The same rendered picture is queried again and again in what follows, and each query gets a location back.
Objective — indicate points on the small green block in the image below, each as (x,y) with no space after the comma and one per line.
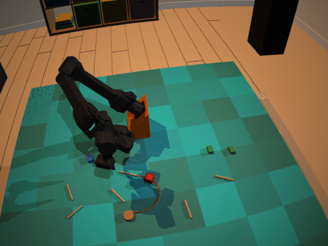
(231,149)
(210,150)

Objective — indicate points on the small blue block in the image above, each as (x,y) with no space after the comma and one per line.
(89,157)

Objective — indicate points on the round wooden button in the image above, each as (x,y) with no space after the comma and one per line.
(128,215)

